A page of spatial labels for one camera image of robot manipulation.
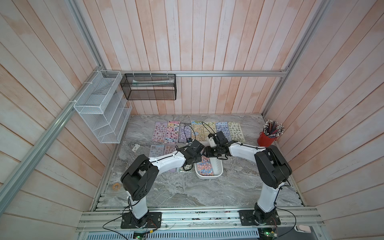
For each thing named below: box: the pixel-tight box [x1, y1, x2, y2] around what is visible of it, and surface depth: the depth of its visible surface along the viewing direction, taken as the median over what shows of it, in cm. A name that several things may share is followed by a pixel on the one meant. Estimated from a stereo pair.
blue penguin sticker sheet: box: [215, 121, 232, 142], surface depth 113 cm
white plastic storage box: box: [194, 157, 224, 179], surface depth 90 cm
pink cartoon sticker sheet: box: [164, 120, 180, 144], surface depth 112 cm
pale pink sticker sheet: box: [152, 121, 168, 143], surface depth 113 cm
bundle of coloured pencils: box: [263, 119, 285, 139], surface depth 93 cm
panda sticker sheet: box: [191, 120, 205, 142], surface depth 113 cm
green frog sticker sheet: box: [228, 121, 246, 143], surface depth 113 cm
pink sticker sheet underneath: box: [197, 155, 215, 176], surface depth 92 cm
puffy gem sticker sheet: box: [178, 122, 192, 143], surface depth 113 cm
